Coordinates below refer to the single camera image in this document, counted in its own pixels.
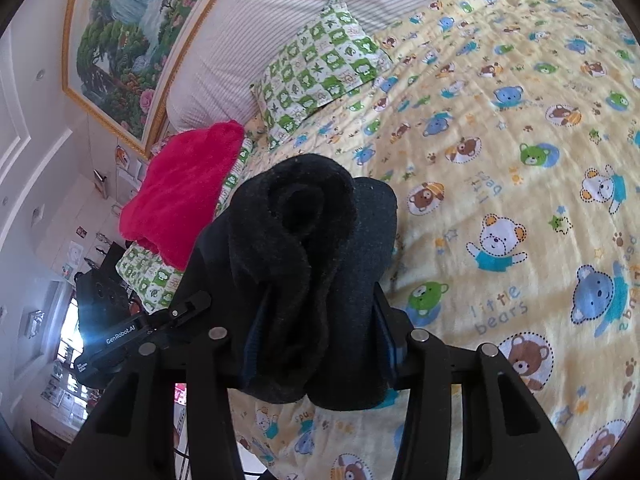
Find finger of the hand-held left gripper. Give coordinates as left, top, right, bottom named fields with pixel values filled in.
left=144, top=291, right=212, bottom=334

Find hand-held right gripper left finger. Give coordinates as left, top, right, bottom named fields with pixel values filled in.
left=52, top=326, right=246, bottom=480

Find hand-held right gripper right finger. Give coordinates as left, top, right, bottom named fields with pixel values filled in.
left=377, top=310, right=581, bottom=480

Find black pants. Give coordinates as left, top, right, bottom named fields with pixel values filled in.
left=175, top=154, right=401, bottom=411

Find green checked pillow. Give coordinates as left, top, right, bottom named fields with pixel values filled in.
left=116, top=137, right=256, bottom=312
left=250, top=0, right=393, bottom=151

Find red fluffy blanket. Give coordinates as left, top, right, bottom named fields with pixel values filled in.
left=119, top=120, right=246, bottom=271

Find yellow bear print bed sheet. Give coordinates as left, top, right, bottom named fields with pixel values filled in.
left=170, top=0, right=640, bottom=480

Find gold framed landscape painting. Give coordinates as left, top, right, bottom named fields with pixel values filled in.
left=62, top=0, right=251, bottom=161

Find white striped headboard cushion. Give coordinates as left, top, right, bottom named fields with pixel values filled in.
left=165, top=0, right=541, bottom=133

